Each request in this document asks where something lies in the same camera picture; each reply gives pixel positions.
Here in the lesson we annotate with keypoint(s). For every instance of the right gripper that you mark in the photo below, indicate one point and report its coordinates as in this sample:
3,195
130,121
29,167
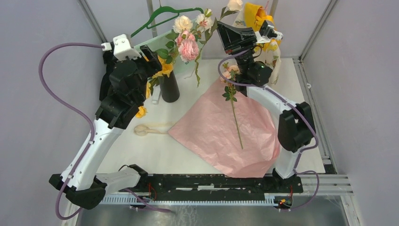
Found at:
235,40

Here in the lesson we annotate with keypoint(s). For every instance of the yellow rose stem bunch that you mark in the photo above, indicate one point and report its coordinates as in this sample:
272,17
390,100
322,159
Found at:
155,79

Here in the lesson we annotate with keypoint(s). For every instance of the pink peach flower stem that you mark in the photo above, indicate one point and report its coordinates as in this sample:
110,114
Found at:
230,73

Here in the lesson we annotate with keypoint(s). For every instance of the single cream rose stem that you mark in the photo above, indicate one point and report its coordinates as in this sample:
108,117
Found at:
212,31

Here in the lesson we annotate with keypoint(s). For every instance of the beige printed ribbon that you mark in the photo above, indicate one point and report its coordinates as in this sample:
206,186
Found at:
161,128

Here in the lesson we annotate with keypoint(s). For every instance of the pink wrapping paper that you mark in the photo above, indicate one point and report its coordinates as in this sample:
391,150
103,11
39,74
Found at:
208,130

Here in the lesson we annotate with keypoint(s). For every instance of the cream pink rose stem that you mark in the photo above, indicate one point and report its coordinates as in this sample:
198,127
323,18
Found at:
187,38

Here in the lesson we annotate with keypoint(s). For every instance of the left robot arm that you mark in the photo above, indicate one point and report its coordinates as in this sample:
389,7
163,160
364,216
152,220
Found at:
122,96

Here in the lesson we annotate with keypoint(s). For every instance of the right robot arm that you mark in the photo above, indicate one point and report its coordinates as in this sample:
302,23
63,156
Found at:
295,125

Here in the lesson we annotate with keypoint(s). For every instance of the black cylindrical vase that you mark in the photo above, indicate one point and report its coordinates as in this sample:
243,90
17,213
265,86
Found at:
169,88

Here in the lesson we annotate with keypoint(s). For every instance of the green cartoon cloth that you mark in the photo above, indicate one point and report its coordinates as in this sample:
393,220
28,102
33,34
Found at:
152,40

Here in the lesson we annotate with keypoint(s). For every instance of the yellow cartoon child jacket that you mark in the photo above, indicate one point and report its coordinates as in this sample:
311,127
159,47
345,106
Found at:
255,17

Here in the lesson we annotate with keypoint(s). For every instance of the black cloth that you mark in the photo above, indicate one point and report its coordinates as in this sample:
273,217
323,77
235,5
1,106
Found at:
110,62

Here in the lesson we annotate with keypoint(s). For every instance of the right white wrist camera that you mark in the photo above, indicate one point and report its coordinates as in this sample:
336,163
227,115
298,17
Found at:
267,33

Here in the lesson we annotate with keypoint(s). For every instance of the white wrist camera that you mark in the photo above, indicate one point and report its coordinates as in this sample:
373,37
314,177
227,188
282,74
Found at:
267,33
122,48

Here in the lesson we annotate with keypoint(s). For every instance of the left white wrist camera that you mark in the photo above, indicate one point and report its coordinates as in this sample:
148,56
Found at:
122,48

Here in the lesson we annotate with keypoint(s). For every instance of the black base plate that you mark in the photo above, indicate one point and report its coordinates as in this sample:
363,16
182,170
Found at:
213,187

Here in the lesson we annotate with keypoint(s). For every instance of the white slotted cable duct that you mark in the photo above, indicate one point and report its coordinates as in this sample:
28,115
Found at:
322,186

